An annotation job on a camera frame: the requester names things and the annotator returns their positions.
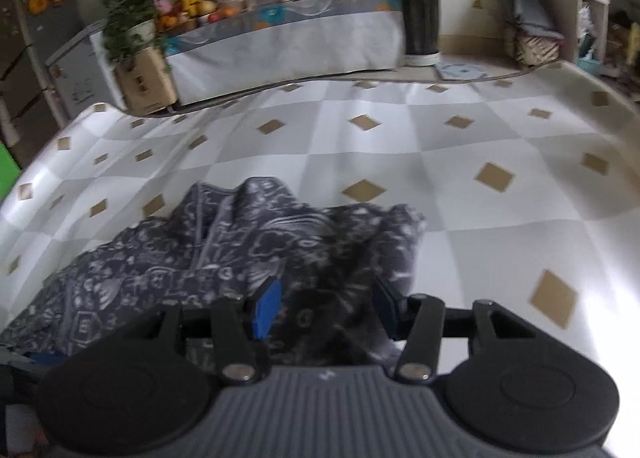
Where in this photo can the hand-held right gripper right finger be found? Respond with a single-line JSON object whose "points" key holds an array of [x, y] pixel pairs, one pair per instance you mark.
{"points": [[387, 308]]}

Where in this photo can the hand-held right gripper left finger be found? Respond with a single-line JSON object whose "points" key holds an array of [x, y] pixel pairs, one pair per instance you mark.
{"points": [[266, 310]]}

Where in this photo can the grey patterned fleece jacket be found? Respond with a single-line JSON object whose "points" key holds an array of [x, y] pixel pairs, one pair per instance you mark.
{"points": [[225, 248]]}

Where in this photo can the grey white checkered tablecloth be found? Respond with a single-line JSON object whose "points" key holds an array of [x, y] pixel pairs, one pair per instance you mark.
{"points": [[450, 188]]}

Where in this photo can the pale blue flat mat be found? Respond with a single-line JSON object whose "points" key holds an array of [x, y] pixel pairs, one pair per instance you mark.
{"points": [[460, 71]]}

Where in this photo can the white pot saucer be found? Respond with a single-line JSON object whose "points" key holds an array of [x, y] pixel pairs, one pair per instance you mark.
{"points": [[422, 60]]}

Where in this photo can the cardboard box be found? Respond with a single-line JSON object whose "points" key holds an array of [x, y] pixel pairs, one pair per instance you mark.
{"points": [[147, 82]]}

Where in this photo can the cloth-covered side table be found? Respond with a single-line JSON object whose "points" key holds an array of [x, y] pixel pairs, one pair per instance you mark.
{"points": [[300, 47]]}

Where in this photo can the green plastic chair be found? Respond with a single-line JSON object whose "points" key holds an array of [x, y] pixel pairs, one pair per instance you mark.
{"points": [[7, 177]]}

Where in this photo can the woven patterned basket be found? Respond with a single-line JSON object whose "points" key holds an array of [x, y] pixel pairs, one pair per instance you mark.
{"points": [[535, 47]]}

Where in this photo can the pile of fruit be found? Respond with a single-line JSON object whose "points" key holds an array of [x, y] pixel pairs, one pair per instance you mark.
{"points": [[195, 10]]}

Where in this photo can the stack of cardboard boxes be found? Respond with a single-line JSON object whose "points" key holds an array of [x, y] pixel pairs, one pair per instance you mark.
{"points": [[25, 87]]}

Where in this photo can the grey folded bag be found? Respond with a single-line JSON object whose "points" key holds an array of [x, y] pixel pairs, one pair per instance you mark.
{"points": [[527, 2]]}

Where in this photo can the white shelf unit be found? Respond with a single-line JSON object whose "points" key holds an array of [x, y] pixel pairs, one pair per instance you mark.
{"points": [[605, 2]]}

